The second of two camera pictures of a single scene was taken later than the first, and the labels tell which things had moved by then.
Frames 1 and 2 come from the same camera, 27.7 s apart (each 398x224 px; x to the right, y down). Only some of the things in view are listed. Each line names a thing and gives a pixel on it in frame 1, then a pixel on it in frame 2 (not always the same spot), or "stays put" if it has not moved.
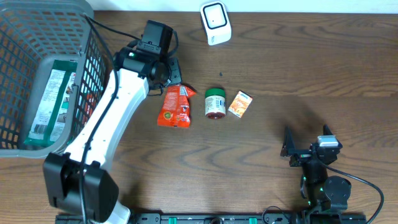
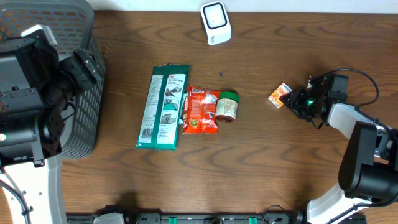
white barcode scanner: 217,21 stays put
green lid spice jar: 215,103 to 226,108
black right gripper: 301,155 to 293,102
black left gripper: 176,78 to 86,65
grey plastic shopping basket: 33,33 stays put
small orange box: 240,104 to 275,97
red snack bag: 175,111 to 200,111
